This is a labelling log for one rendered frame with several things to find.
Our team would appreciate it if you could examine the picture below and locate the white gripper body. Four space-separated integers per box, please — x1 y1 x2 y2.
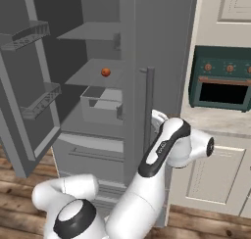
150 109 170 133

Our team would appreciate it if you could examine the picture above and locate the grey fridge crisper drawer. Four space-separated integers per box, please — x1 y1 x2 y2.
79 85 125 126

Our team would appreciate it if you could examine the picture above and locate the orange-red apple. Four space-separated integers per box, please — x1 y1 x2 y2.
100 67 112 78

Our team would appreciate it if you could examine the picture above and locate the grey closed fridge door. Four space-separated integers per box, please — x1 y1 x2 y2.
119 0 200 188

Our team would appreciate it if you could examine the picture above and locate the wide grey fridge shelf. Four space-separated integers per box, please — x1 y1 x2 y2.
64 58 127 89

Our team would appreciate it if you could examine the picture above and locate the cream base cupboard door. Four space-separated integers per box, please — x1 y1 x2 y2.
169 133 251 216

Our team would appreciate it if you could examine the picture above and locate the thin grey fridge shelf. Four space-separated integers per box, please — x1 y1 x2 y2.
56 22 123 42

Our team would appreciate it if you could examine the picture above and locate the large grey door rack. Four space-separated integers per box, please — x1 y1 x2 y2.
20 81 63 120

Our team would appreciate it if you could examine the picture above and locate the grey fridge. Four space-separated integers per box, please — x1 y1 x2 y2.
30 0 200 229

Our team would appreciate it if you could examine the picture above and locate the grey open fridge door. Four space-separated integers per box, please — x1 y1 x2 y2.
0 0 63 179

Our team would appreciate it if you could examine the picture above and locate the small grey door rack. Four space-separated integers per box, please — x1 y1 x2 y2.
0 20 52 52

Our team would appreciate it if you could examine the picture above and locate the green toaster oven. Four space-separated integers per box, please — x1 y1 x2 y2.
188 45 251 114

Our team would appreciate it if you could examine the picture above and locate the grey freezer drawer front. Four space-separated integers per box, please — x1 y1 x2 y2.
52 131 127 186

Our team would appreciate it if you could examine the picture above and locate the grey fridge door handle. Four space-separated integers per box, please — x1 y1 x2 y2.
139 66 156 157

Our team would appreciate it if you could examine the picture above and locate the grey freezer drawer handle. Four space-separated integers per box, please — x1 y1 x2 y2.
68 147 126 162

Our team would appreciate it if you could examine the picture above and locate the cream wall cupboard door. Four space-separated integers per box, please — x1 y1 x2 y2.
217 0 251 24

